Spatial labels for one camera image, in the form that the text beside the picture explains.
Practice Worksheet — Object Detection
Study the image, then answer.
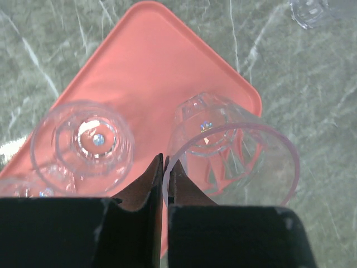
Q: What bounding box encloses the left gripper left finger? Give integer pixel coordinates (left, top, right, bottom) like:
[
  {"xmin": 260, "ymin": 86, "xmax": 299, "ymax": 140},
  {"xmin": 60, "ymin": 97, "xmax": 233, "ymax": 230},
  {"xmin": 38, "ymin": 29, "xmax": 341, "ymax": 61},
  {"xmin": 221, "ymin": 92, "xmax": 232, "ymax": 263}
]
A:
[{"xmin": 1, "ymin": 155, "xmax": 163, "ymax": 267}]

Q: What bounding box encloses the clear glass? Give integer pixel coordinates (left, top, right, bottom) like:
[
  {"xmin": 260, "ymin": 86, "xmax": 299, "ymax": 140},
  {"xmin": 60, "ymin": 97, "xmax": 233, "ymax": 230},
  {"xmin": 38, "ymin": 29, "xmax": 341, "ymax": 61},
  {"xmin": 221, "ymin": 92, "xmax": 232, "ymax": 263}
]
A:
[
  {"xmin": 163, "ymin": 93, "xmax": 300, "ymax": 205},
  {"xmin": 30, "ymin": 100, "xmax": 134, "ymax": 196},
  {"xmin": 1, "ymin": 177, "xmax": 55, "ymax": 198},
  {"xmin": 290, "ymin": 0, "xmax": 339, "ymax": 29}
]

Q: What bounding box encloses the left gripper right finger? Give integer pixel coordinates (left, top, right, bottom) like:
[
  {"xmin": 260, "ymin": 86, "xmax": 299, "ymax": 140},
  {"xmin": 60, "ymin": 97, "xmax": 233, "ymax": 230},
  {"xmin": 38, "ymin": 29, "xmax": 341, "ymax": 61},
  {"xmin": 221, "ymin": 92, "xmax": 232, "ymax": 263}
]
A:
[{"xmin": 163, "ymin": 159, "xmax": 316, "ymax": 267}]

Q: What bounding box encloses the pink plastic tray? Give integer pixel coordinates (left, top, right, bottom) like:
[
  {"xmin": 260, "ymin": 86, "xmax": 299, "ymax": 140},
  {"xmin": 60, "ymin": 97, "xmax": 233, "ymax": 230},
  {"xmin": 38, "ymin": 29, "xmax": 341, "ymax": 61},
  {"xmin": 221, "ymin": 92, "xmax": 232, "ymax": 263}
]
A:
[{"xmin": 0, "ymin": 0, "xmax": 263, "ymax": 259}]

